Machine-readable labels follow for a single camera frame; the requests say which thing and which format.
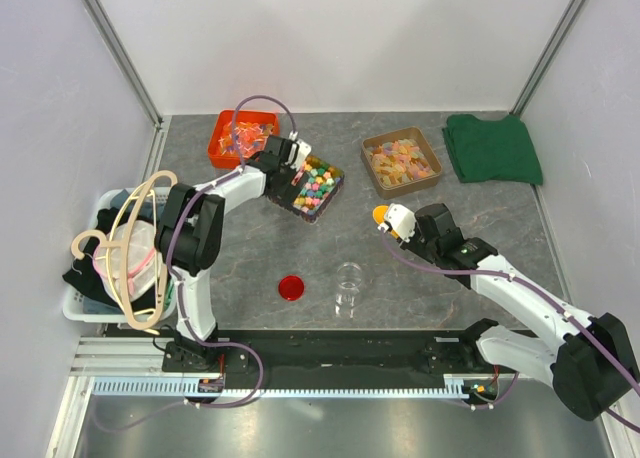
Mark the white laundry basket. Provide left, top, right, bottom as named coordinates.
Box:
left=62, top=187, right=177, bottom=325

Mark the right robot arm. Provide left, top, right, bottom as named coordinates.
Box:
left=380, top=204, right=639, bottom=421

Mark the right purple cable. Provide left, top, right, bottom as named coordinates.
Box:
left=379, top=227, right=640, bottom=429

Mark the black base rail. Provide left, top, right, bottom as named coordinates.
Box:
left=162, top=329, right=510, bottom=376

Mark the clear glass jar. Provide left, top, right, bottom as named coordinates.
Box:
left=335, top=262, right=363, bottom=319

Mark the brown gummy candy box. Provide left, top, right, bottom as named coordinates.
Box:
left=360, top=127, right=442, bottom=200

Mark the orange candy box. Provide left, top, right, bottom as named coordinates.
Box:
left=207, top=110, right=279, bottom=169

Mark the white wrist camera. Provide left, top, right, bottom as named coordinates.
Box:
left=385, top=204, right=416, bottom=243
left=287, top=131, right=312, bottom=170

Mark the white cable duct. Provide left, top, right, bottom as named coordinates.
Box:
left=92, top=376, right=470, bottom=400

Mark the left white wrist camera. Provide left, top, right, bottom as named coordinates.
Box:
left=287, top=131, right=312, bottom=170

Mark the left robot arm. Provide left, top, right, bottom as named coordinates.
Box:
left=155, top=133, right=311, bottom=371

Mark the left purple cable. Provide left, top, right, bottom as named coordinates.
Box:
left=89, top=94, right=299, bottom=432

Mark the yellow plastic scoop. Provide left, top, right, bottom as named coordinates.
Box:
left=372, top=205, right=399, bottom=239

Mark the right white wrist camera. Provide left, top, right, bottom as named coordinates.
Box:
left=385, top=204, right=416, bottom=243

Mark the star candy tin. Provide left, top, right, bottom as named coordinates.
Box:
left=265, top=155, right=345, bottom=223

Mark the red jar lid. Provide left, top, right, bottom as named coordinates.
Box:
left=278, top=275, right=305, bottom=301

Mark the purple cable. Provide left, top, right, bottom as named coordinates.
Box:
left=379, top=227, right=640, bottom=429
left=89, top=94, right=299, bottom=432

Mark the green folded cloth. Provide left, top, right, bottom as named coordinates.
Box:
left=442, top=114, right=543, bottom=186

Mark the beige clothes hanger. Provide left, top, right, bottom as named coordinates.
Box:
left=70, top=170, right=177, bottom=332

